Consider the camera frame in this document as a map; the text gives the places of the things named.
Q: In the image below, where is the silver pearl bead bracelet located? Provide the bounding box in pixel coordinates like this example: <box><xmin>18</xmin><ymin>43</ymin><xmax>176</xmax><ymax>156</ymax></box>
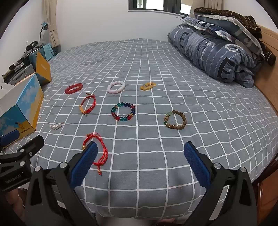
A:
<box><xmin>49</xmin><ymin>122</ymin><xmax>65</xmax><ymax>130</ymax></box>

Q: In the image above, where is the small blue yellow box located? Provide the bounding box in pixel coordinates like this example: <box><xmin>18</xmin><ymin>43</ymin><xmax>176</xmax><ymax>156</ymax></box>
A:
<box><xmin>35</xmin><ymin>51</ymin><xmax>52</xmax><ymax>86</ymax></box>

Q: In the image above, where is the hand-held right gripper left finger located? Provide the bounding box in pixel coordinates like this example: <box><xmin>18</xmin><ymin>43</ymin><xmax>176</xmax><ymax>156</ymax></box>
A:
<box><xmin>24</xmin><ymin>141</ymin><xmax>99</xmax><ymax>226</ymax></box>

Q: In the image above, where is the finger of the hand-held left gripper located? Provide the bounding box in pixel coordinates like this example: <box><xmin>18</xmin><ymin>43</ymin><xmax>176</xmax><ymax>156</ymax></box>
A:
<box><xmin>0</xmin><ymin>130</ymin><xmax>20</xmax><ymax>149</ymax></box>
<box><xmin>0</xmin><ymin>135</ymin><xmax>44</xmax><ymax>168</ymax></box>

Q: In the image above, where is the pale pink bead bracelet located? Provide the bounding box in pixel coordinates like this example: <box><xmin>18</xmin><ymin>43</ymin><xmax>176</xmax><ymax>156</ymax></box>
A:
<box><xmin>107</xmin><ymin>80</ymin><xmax>126</xmax><ymax>94</ymax></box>

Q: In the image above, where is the yellow bead bracelet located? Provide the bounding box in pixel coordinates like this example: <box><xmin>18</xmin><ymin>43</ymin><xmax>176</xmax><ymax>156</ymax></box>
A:
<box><xmin>140</xmin><ymin>81</ymin><xmax>157</xmax><ymax>91</ymax></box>

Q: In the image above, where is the beige curtain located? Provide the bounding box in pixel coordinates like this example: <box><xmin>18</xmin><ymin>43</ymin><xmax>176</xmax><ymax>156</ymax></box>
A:
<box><xmin>42</xmin><ymin>0</ymin><xmax>61</xmax><ymax>48</ymax></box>

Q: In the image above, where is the teal bag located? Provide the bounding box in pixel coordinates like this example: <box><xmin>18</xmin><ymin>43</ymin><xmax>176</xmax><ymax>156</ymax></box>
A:
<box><xmin>28</xmin><ymin>43</ymin><xmax>55</xmax><ymax>64</ymax></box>

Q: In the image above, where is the folded blue-grey printed quilt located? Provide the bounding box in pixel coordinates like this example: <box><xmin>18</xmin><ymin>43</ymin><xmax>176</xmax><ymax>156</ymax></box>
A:
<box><xmin>167</xmin><ymin>23</ymin><xmax>261</xmax><ymax>88</ymax></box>

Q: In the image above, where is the dark framed window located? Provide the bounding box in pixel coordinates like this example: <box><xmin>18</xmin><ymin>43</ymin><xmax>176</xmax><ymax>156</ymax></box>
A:
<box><xmin>128</xmin><ymin>0</ymin><xmax>191</xmax><ymax>14</ymax></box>

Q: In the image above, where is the brown wooden bead bracelet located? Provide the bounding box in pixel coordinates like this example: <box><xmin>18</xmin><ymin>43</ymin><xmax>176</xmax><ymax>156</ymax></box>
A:
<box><xmin>163</xmin><ymin>110</ymin><xmax>187</xmax><ymax>129</ymax></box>

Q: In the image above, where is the red braided cord bracelet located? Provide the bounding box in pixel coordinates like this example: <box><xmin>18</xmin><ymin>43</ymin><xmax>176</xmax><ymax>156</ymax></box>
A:
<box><xmin>82</xmin><ymin>132</ymin><xmax>108</xmax><ymax>175</ymax></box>

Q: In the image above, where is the wooden bed frame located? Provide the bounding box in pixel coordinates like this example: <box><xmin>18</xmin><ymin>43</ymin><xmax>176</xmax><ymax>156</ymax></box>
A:
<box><xmin>250</xmin><ymin>25</ymin><xmax>278</xmax><ymax>218</ymax></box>

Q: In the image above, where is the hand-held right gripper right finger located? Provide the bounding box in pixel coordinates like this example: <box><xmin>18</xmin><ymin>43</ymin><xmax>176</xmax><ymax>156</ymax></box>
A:
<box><xmin>183</xmin><ymin>141</ymin><xmax>258</xmax><ymax>226</ymax></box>

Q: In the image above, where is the grey patterned pillow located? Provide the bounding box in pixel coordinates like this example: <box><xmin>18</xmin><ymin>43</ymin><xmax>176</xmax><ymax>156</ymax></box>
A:
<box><xmin>181</xmin><ymin>12</ymin><xmax>265</xmax><ymax>58</ymax></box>

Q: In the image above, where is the teal desk lamp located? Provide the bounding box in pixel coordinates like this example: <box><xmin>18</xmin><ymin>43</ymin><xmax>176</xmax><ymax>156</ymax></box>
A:
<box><xmin>39</xmin><ymin>21</ymin><xmax>49</xmax><ymax>42</ymax></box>

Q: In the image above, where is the red bead bracelet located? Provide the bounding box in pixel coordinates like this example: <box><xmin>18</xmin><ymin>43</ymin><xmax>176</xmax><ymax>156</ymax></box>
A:
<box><xmin>65</xmin><ymin>83</ymin><xmax>83</xmax><ymax>94</ymax></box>

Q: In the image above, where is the grey checked bedsheet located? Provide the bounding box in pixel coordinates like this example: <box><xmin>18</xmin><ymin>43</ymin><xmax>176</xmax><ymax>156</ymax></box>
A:
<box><xmin>30</xmin><ymin>39</ymin><xmax>274</xmax><ymax>220</ymax></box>

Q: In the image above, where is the multicoloured glass bead bracelet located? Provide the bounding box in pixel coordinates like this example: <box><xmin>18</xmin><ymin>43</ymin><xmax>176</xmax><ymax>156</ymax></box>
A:
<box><xmin>111</xmin><ymin>102</ymin><xmax>136</xmax><ymax>122</ymax></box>

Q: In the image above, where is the blue and yellow cardboard box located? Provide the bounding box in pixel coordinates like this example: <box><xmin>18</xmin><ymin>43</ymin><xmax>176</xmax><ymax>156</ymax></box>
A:
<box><xmin>0</xmin><ymin>74</ymin><xmax>44</xmax><ymax>146</ymax></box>

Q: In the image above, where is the red cord bracelet gold tube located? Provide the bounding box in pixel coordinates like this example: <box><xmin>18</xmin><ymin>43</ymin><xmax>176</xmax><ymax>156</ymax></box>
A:
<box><xmin>79</xmin><ymin>94</ymin><xmax>96</xmax><ymax>115</ymax></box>

